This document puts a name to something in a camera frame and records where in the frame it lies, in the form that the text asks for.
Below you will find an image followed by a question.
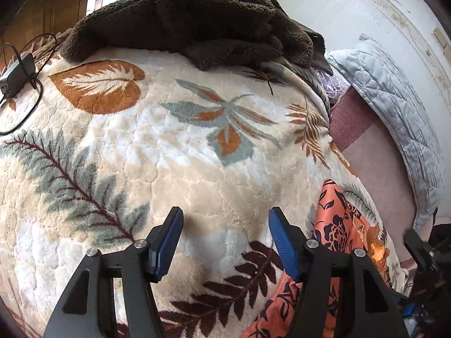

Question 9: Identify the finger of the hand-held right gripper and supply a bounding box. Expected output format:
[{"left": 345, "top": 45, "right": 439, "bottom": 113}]
[{"left": 404, "top": 229, "right": 439, "bottom": 273}]

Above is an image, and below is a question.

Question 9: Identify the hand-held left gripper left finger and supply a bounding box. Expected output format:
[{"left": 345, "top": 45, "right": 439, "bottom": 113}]
[{"left": 42, "top": 206, "right": 184, "bottom": 338}]

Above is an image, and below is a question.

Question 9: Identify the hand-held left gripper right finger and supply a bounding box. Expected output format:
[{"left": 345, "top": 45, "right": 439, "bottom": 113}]
[{"left": 268, "top": 207, "right": 411, "bottom": 338}]

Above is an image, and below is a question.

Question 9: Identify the orange floral garment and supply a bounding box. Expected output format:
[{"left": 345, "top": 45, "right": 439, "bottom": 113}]
[{"left": 241, "top": 179, "right": 402, "bottom": 338}]

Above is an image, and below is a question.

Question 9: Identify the cream leaf print blanket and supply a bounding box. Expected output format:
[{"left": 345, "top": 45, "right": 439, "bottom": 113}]
[{"left": 0, "top": 47, "right": 406, "bottom": 338}]

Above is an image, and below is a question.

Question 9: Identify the pink bed sheet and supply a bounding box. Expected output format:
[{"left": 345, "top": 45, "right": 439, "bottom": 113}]
[{"left": 329, "top": 88, "right": 420, "bottom": 264}]

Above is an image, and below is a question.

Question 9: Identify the grey quilted pillow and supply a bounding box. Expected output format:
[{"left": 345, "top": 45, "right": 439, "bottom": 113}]
[{"left": 324, "top": 34, "right": 445, "bottom": 231}]

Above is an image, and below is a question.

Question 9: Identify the purple patterned cloth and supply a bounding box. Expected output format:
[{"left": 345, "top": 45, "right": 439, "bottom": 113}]
[{"left": 312, "top": 67, "right": 353, "bottom": 104}]

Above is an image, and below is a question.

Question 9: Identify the dark brown fleece blanket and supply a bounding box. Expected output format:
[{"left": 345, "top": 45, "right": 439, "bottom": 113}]
[{"left": 60, "top": 0, "right": 333, "bottom": 76}]

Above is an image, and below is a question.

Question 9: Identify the black power adapter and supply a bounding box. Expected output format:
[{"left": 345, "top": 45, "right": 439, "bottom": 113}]
[{"left": 0, "top": 54, "right": 36, "bottom": 97}]

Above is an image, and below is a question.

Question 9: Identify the black adapter cable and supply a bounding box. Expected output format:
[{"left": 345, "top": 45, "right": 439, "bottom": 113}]
[{"left": 0, "top": 33, "right": 57, "bottom": 136}]

